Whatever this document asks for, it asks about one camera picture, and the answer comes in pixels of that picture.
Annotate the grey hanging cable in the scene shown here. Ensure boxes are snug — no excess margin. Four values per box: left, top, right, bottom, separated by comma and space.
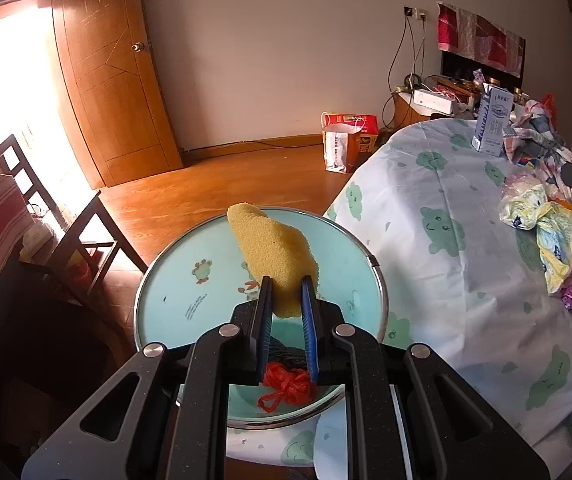
388, 15, 417, 96

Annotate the light blue enamel basin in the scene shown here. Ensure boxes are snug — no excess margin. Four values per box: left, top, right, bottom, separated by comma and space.
133, 206, 391, 429

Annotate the red patchwork cloth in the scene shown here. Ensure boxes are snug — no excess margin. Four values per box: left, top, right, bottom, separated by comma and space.
437, 1, 525, 78

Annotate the long white box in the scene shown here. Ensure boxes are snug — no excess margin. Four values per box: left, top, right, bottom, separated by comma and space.
412, 89, 459, 115

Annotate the tall blue white carton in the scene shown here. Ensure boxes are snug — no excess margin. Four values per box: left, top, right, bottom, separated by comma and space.
470, 82, 515, 156

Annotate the white hanging cable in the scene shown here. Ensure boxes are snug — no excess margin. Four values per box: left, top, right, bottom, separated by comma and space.
411, 17, 427, 77

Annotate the cloud print tablecloth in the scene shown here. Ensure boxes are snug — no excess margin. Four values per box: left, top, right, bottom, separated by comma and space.
278, 117, 572, 480

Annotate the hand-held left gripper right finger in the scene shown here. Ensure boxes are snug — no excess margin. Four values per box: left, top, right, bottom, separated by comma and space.
302, 276, 549, 480

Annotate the white paper shopping bag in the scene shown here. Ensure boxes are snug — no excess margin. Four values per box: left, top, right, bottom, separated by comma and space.
322, 112, 367, 175

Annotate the wooden door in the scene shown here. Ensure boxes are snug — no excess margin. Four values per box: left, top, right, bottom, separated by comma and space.
51, 0, 184, 190

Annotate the wooden cabinet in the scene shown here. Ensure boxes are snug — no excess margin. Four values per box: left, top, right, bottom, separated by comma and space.
393, 92, 471, 130

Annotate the floral crumpled plastic bag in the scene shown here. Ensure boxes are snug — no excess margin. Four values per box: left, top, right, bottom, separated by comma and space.
503, 99, 572, 198

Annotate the dark wooden chair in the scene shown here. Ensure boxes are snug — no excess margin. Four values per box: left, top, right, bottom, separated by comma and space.
0, 134, 149, 306

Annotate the pale cloth bundle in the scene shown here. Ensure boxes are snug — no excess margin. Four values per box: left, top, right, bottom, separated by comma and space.
18, 220, 56, 261

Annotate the white yellow crumpled bag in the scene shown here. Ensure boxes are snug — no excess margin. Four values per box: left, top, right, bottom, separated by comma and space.
497, 172, 572, 297

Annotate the yellow sponge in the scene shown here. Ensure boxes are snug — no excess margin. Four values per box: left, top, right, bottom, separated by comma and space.
227, 202, 323, 320

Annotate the grey crumpled wrapper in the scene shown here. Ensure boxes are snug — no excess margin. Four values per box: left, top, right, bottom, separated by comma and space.
271, 320, 311, 376

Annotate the black television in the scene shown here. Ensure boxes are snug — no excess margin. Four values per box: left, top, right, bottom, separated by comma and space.
440, 50, 521, 91

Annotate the red mesh string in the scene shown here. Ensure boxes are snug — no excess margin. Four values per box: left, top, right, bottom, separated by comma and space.
257, 362, 319, 413

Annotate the red orange carton box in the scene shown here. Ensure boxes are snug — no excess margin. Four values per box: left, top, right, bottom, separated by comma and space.
326, 113, 381, 156

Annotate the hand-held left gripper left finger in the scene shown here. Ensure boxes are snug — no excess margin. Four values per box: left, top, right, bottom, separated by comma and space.
21, 276, 273, 480

